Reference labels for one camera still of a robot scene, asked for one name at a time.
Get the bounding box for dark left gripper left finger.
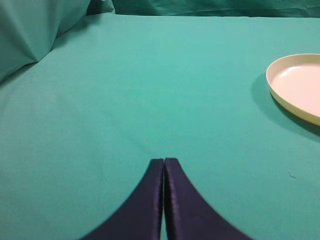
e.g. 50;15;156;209
82;158;164;240

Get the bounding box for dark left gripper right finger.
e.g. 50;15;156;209
163;158;250;240

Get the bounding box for yellow plastic plate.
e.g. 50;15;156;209
265;53;320;126

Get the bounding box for green backdrop cloth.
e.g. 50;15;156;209
0;0;320;85

